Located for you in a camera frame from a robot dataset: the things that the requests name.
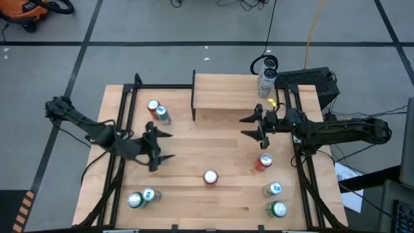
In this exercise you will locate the white paper sheet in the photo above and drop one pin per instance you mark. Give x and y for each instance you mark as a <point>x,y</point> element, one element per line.
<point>351,194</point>

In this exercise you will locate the black computer tower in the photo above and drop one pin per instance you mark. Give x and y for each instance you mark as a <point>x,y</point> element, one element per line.
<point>307,81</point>

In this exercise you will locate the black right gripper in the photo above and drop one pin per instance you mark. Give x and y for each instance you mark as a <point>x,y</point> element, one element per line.
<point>273,122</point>

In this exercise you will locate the orange Fanta can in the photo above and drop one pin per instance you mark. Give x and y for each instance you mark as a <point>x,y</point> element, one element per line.
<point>210,176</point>
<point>152,105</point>
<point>263,161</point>

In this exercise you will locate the black desk beam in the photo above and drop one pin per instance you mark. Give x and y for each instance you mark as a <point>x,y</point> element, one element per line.
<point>368,181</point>

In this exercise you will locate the white Celsius can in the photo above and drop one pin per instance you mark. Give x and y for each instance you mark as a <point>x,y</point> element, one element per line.
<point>266,84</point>
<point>269,61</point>

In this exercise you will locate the black mat orange stripes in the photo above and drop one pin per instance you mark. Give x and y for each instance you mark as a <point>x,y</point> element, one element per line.
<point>9,210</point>

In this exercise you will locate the wooden shelf black legs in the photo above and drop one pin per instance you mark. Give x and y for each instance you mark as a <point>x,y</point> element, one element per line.
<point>226,92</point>

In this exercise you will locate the orange shop vacuum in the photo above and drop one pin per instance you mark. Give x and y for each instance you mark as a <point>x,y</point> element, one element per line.
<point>22,9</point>

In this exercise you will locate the blue silver Red Bull can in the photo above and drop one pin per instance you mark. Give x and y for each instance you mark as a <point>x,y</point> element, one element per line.
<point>150,194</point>
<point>161,111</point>
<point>273,188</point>

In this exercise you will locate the green Sprite can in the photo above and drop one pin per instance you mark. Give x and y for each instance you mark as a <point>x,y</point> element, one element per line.
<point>278,208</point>
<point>135,200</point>

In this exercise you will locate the black keyboard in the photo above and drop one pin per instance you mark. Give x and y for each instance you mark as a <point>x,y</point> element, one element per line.
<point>404,217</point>

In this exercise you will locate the dark gray desk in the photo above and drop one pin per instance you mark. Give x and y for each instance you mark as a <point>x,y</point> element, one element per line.
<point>386,207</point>

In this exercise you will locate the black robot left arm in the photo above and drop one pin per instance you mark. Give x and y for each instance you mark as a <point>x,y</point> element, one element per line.
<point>97,131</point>

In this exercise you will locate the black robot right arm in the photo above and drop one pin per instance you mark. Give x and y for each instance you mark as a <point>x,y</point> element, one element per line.
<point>339,131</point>

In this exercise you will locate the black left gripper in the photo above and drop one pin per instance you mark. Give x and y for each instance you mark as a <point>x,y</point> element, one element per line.
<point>150,149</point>

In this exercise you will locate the black aluminium table frame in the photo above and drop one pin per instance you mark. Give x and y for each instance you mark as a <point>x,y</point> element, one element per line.
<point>161,86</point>

